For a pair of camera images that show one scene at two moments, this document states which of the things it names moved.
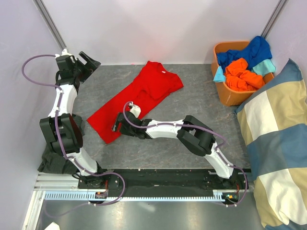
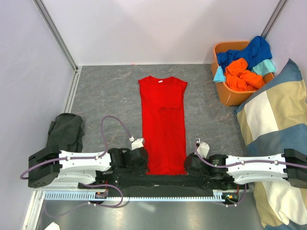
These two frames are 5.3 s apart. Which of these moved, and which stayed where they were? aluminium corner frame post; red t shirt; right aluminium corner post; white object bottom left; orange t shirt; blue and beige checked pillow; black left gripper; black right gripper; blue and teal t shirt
Moved: black left gripper; red t shirt; black right gripper
Stayed: blue and teal t shirt; blue and beige checked pillow; aluminium corner frame post; right aluminium corner post; orange t shirt; white object bottom left
